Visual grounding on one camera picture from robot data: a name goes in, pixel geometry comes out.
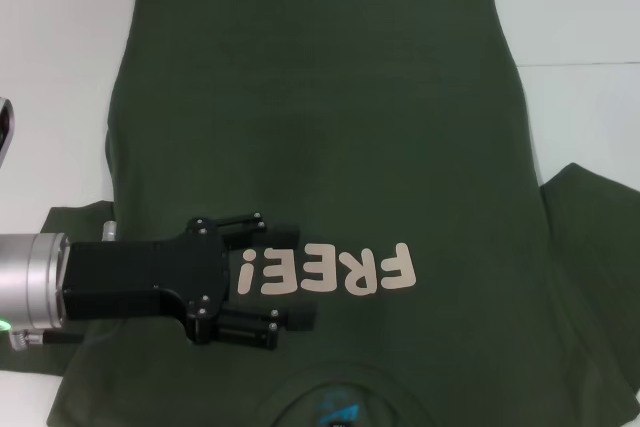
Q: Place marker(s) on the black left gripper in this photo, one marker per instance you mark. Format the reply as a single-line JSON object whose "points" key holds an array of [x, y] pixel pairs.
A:
{"points": [[135, 277]]}

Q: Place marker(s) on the dark green t-shirt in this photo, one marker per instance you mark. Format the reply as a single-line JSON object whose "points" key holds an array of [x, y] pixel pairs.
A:
{"points": [[350, 122]]}

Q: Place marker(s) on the silver cylindrical connector stub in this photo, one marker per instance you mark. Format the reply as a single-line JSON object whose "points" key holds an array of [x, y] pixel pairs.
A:
{"points": [[110, 231]]}

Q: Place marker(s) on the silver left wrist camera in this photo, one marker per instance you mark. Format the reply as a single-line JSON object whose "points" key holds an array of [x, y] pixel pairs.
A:
{"points": [[5, 127]]}

